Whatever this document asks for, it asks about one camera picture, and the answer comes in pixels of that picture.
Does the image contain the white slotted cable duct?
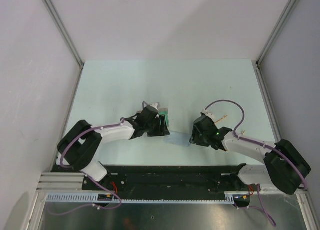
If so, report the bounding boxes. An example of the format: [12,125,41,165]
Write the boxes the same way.
[46,192,235,204]

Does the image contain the yellow sunglasses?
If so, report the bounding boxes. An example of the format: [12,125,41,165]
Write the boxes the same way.
[214,114,247,152]

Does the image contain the grey glasses case green lining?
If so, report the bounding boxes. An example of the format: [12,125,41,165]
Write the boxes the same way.
[158,107,170,127]

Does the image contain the right aluminium side rail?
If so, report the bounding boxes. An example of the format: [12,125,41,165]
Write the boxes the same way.
[252,61,283,142]

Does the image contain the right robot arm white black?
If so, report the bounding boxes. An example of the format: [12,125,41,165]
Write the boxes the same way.
[189,114,311,195]

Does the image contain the light blue cleaning cloth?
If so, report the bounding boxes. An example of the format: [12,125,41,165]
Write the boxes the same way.
[164,131,191,147]

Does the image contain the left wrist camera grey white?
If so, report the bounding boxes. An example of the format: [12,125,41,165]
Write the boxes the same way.
[150,102,160,111]

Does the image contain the aluminium frame crossbar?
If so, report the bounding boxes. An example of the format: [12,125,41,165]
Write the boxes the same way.
[37,172,308,193]

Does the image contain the right aluminium frame post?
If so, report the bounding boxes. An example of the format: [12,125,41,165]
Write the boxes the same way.
[256,0,300,66]

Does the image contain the left aluminium frame post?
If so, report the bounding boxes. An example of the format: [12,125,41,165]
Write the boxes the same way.
[42,0,84,69]

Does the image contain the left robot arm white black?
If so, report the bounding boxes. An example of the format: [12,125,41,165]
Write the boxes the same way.
[57,103,170,190]

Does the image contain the aluminium frame post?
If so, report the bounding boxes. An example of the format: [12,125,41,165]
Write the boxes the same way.
[256,0,300,66]
[42,0,84,69]

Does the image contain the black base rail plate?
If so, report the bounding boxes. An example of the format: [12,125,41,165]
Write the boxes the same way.
[50,164,262,201]

